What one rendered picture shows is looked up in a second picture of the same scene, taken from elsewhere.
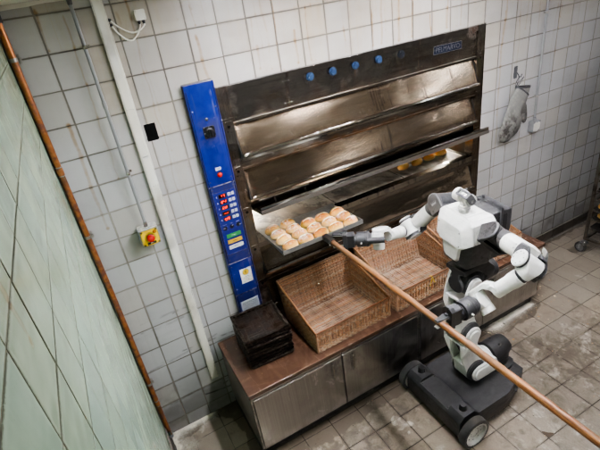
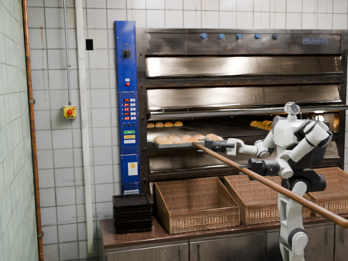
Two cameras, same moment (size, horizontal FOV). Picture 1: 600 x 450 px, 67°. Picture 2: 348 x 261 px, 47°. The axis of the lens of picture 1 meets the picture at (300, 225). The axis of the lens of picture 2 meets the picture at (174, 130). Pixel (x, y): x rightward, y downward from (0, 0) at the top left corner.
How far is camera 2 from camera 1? 1.24 m
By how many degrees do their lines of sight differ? 24
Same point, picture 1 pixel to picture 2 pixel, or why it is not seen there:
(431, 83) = (301, 63)
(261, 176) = (158, 96)
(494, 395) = not seen: outside the picture
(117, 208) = (55, 88)
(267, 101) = (171, 45)
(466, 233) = (288, 131)
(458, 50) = (324, 44)
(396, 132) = (270, 93)
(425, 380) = not seen: outside the picture
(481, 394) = not seen: outside the picture
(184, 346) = (73, 214)
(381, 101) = (258, 66)
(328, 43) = (219, 16)
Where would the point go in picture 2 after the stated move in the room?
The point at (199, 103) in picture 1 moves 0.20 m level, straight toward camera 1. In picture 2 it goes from (124, 33) to (119, 29)
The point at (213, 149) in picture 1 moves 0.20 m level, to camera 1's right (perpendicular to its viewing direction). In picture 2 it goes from (127, 66) to (151, 64)
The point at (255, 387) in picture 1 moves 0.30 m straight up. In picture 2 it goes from (112, 241) to (110, 199)
